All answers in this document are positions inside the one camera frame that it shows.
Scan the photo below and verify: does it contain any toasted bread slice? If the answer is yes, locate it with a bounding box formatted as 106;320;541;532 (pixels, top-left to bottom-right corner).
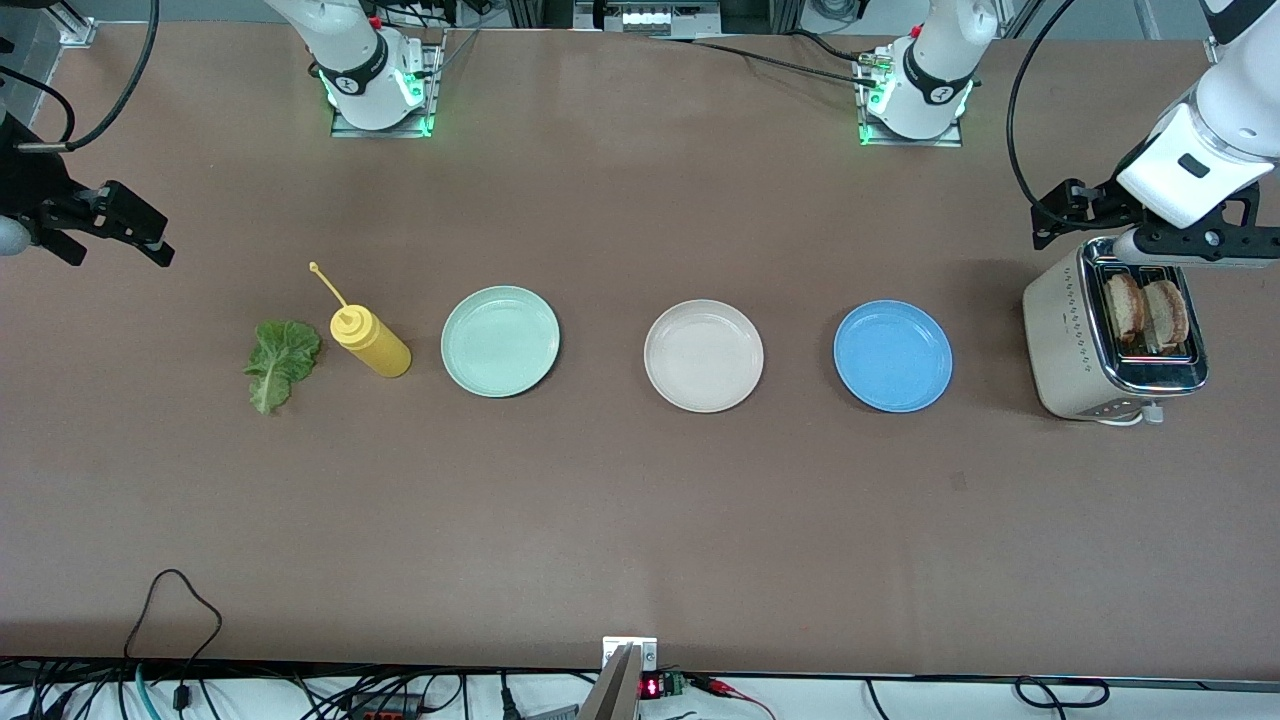
1103;272;1148;351
1143;278;1191;353

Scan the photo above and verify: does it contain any green lettuce leaf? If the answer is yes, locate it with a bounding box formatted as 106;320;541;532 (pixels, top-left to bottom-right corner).
244;319;323;415

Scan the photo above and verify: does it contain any yellow mustard squeeze bottle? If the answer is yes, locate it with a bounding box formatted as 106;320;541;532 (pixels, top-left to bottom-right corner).
308;261;413;379

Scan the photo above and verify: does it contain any blue plate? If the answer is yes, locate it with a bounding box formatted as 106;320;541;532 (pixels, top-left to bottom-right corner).
833;299;955;414

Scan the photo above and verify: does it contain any beige plate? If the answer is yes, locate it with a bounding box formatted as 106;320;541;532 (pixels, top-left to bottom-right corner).
643;299;766;414

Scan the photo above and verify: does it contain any pale green plate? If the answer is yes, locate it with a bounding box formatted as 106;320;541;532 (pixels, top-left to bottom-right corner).
441;285;562;399

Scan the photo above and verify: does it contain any beige chrome toaster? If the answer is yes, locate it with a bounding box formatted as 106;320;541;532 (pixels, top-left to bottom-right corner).
1021;236;1211;427

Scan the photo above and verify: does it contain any control box with lights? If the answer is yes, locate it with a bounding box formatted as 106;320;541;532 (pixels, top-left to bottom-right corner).
575;0;723;39

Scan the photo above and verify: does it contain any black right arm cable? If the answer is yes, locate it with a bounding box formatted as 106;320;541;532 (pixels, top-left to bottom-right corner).
15;0;163;153
0;65;77;143

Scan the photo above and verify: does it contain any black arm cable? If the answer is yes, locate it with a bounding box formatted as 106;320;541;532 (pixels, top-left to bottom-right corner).
0;65;77;143
15;0;163;153
1005;0;1083;216

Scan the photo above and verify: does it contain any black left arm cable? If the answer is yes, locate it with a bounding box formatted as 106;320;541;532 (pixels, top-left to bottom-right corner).
1005;0;1083;216

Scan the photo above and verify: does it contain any aluminium frame profile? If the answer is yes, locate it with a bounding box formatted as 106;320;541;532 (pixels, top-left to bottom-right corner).
55;0;98;47

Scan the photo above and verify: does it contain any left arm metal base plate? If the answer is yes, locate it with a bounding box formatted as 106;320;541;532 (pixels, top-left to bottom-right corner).
855;55;966;149

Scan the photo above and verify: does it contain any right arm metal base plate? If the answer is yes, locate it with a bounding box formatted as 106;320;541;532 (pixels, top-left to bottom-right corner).
330;28;446;139

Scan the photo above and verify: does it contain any black base power cable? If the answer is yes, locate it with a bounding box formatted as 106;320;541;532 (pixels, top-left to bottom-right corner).
650;35;881;89

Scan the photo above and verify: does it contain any thin black looped cable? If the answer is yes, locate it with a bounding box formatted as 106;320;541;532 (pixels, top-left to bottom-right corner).
122;568;223;691

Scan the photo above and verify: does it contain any black coiled cable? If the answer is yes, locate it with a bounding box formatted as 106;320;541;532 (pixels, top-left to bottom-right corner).
1015;677;1111;709

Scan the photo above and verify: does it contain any red clip lead cable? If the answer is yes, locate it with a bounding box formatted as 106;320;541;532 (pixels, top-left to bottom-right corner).
690;675;776;720

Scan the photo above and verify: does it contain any silver camera mount bracket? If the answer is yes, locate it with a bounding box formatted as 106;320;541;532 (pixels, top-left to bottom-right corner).
602;637;659;673

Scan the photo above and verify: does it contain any grey camera pole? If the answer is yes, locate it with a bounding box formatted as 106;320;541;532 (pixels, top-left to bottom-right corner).
578;645;641;720

